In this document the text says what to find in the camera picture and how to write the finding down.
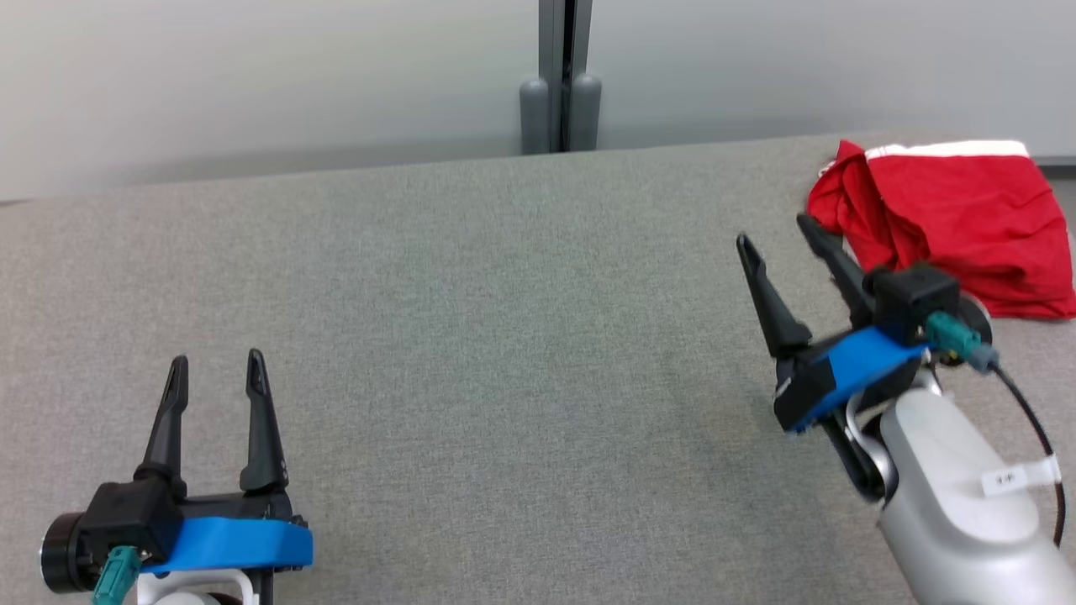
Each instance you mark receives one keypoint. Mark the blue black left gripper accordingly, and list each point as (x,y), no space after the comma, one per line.
(244,542)

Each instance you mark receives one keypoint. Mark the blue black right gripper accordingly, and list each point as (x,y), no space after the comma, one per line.
(857,365)

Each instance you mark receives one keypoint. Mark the red shorts white stripe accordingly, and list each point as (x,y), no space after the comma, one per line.
(958,210)

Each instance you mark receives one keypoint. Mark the red white basketball jersey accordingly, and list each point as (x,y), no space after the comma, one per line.
(1038,304)

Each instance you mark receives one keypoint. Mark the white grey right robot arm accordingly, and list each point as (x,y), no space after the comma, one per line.
(950,504)

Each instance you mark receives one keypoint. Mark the grey rounded cylinder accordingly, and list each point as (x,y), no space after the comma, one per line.
(534,118)
(587,113)

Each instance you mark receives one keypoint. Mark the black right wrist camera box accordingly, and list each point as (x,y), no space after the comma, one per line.
(912,298)

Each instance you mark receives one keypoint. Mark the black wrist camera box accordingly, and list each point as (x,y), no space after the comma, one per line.
(912,298)
(130,517)

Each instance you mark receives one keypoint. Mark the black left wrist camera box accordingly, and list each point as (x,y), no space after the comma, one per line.
(130,517)

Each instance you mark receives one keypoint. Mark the grey vertical partition post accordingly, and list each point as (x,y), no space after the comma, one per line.
(565,42)

